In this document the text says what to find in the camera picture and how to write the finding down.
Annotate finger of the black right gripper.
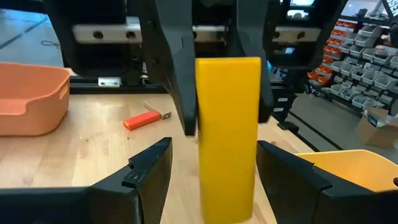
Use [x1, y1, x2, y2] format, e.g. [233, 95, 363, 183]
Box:
[136, 0, 200, 137]
[234, 0, 275, 124]

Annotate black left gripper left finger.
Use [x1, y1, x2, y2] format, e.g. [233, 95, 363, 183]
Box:
[0, 136, 174, 224]

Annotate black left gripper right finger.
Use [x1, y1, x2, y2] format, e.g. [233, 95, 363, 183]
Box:
[256, 139, 398, 224]

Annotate yellow wooden block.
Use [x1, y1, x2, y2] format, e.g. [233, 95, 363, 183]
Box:
[194, 56, 262, 224]

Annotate red wooden block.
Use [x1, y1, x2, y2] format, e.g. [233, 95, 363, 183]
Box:
[123, 110, 162, 131]

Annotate yellow plastic bin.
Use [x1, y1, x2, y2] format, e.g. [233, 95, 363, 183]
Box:
[295, 149, 398, 193]

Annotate cardboard box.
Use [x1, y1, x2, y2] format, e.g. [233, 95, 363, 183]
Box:
[354, 107, 398, 150]

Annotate storage shelf with small bins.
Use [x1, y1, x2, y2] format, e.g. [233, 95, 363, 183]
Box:
[306, 15, 398, 110]

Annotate orange plastic bin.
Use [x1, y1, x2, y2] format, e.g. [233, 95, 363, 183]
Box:
[0, 62, 72, 137]

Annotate black aluminium table frame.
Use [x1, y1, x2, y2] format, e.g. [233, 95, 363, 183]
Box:
[68, 75, 170, 95]

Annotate silver metal bracket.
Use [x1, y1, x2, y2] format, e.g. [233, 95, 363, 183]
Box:
[98, 77, 121, 88]

